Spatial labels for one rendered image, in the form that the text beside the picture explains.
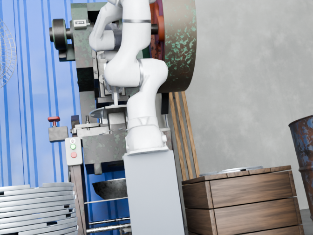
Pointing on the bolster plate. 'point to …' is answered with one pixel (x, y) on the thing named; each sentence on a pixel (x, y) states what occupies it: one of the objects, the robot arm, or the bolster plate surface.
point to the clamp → (85, 126)
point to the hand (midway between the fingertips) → (115, 99)
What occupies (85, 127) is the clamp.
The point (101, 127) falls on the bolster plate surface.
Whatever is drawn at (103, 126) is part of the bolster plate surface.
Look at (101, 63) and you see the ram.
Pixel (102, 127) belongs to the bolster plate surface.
